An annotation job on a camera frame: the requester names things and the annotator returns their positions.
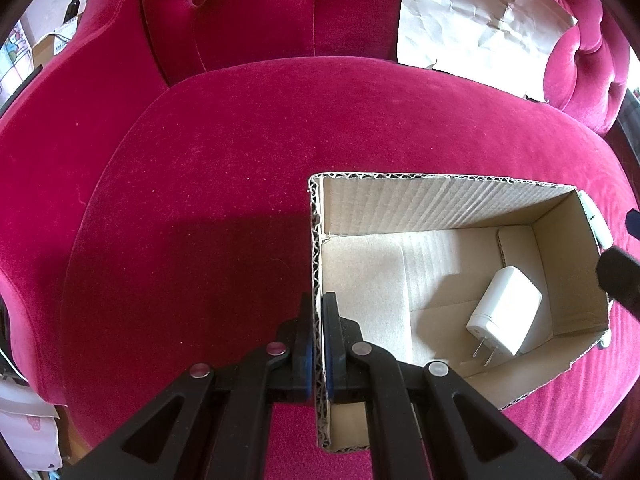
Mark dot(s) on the brown cardboard carton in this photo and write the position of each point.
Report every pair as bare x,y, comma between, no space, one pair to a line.
52,42

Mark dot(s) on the creased brown paper sheet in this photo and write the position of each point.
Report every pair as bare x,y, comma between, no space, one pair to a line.
470,20

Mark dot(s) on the cardboard box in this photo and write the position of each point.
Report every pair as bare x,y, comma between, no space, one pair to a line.
380,280

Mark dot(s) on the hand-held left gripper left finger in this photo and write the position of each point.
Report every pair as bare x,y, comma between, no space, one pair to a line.
305,377

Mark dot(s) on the red velvet sofa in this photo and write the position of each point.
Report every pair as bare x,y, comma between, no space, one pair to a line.
200,170

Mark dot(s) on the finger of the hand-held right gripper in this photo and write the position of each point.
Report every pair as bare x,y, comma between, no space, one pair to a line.
622,275

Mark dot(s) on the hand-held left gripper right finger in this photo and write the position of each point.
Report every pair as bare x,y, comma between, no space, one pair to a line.
328,377

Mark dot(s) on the white plastic bag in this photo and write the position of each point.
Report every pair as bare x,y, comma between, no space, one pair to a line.
27,425

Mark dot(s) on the cartoon print hanging cloth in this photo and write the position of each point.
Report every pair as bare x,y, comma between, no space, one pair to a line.
12,60

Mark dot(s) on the white plug charger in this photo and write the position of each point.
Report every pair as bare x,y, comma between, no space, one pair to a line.
505,315

